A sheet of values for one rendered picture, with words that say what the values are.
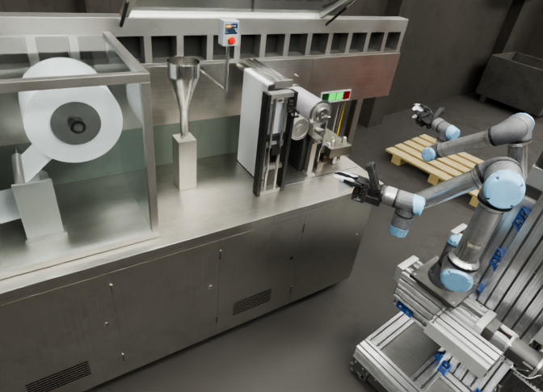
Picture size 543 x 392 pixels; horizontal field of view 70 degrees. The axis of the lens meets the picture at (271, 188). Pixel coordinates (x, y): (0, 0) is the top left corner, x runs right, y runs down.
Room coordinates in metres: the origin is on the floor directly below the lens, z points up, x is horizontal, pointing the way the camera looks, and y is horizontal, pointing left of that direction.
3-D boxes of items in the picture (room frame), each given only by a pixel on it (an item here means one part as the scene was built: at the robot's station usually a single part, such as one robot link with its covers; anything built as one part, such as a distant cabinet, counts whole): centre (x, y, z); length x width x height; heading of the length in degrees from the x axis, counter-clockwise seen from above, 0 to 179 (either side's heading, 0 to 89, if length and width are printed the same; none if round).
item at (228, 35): (1.67, 0.26, 1.66); 0.07 x 0.07 x 0.10; 35
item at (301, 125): (2.00, -0.04, 1.18); 0.26 x 0.12 x 0.12; 36
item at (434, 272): (1.29, -0.83, 0.87); 0.15 x 0.15 x 0.10
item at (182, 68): (1.64, 0.44, 1.50); 0.14 x 0.14 x 0.06
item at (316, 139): (1.92, -0.20, 1.05); 0.06 x 0.05 x 0.31; 36
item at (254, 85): (1.90, 0.16, 1.17); 0.34 x 0.05 x 0.54; 36
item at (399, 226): (1.28, -0.54, 1.12); 0.11 x 0.08 x 0.11; 159
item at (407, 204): (1.26, -0.54, 1.21); 0.11 x 0.08 x 0.09; 69
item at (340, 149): (2.21, -0.26, 1.00); 0.40 x 0.16 x 0.06; 36
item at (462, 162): (3.88, -1.97, 0.06); 1.29 x 0.89 x 0.12; 42
